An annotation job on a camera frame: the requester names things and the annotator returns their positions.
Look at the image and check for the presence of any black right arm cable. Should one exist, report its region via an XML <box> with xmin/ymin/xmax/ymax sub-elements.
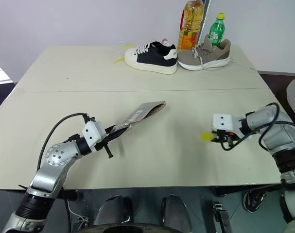
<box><xmin>221</xmin><ymin>102</ymin><xmax>295</xmax><ymax>152</ymax></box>

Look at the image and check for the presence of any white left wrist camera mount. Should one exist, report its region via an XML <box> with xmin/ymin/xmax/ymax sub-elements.
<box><xmin>82</xmin><ymin>121</ymin><xmax>107</xmax><ymax>152</ymax></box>

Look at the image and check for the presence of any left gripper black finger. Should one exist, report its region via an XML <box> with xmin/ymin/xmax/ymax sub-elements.
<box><xmin>106</xmin><ymin>128</ymin><xmax>129</xmax><ymax>144</ymax></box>
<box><xmin>105</xmin><ymin>124</ymin><xmax>127</xmax><ymax>135</ymax></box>

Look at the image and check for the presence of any yellow highlighter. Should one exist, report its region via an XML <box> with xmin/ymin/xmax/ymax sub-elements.
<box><xmin>200</xmin><ymin>132</ymin><xmax>214</xmax><ymax>142</ymax></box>

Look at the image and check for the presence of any dark rounded shape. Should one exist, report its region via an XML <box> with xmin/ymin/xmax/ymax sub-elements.
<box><xmin>93</xmin><ymin>195</ymin><xmax>133</xmax><ymax>227</ymax></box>
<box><xmin>161</xmin><ymin>194</ymin><xmax>188</xmax><ymax>227</ymax></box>

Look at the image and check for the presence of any green soda bottle yellow cap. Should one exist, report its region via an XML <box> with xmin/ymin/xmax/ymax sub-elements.
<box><xmin>208</xmin><ymin>13</ymin><xmax>226</xmax><ymax>49</ymax></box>

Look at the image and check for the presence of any thin metal rod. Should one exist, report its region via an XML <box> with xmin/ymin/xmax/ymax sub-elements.
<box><xmin>201</xmin><ymin>0</ymin><xmax>212</xmax><ymax>33</ymax></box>

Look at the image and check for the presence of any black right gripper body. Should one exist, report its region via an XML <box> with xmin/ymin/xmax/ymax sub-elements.
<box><xmin>216</xmin><ymin>130</ymin><xmax>238</xmax><ymax>147</ymax></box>

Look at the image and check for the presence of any black and white sneaker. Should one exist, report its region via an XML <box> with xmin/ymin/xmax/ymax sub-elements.
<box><xmin>124</xmin><ymin>38</ymin><xmax>178</xmax><ymax>75</ymax></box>

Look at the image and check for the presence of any taupe sneaker with white sole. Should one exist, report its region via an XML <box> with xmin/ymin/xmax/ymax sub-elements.
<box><xmin>177</xmin><ymin>34</ymin><xmax>232</xmax><ymax>71</ymax></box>

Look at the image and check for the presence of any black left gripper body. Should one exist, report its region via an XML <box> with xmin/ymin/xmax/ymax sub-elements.
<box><xmin>94</xmin><ymin>131</ymin><xmax>114</xmax><ymax>160</ymax></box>

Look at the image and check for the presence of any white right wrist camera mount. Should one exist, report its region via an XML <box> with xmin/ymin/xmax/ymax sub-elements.
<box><xmin>212</xmin><ymin>113</ymin><xmax>241</xmax><ymax>134</ymax></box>

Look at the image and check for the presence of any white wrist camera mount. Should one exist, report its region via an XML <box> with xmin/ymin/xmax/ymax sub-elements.
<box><xmin>82</xmin><ymin>121</ymin><xmax>107</xmax><ymax>152</ymax></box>
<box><xmin>212</xmin><ymin>113</ymin><xmax>241</xmax><ymax>134</ymax></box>

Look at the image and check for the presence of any thin white cable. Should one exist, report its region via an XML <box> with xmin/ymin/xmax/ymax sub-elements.
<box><xmin>67</xmin><ymin>200</ymin><xmax>89</xmax><ymax>225</ymax></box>

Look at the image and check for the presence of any yellow cooking oil bottle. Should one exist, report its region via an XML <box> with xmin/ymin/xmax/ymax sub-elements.
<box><xmin>177</xmin><ymin>0</ymin><xmax>205</xmax><ymax>52</ymax></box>

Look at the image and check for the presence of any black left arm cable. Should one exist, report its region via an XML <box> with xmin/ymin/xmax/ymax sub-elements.
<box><xmin>37</xmin><ymin>113</ymin><xmax>92</xmax><ymax>175</ymax></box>

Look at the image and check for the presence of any black shoe under table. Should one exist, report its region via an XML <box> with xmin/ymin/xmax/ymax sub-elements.
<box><xmin>243</xmin><ymin>187</ymin><xmax>266</xmax><ymax>214</ymax></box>

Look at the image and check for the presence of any yellow banana peel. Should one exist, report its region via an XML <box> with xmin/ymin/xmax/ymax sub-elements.
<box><xmin>113</xmin><ymin>43</ymin><xmax>136</xmax><ymax>65</ymax></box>

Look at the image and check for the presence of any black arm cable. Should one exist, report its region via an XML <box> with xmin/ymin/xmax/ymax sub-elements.
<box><xmin>221</xmin><ymin>102</ymin><xmax>295</xmax><ymax>152</ymax></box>
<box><xmin>37</xmin><ymin>113</ymin><xmax>92</xmax><ymax>175</ymax></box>

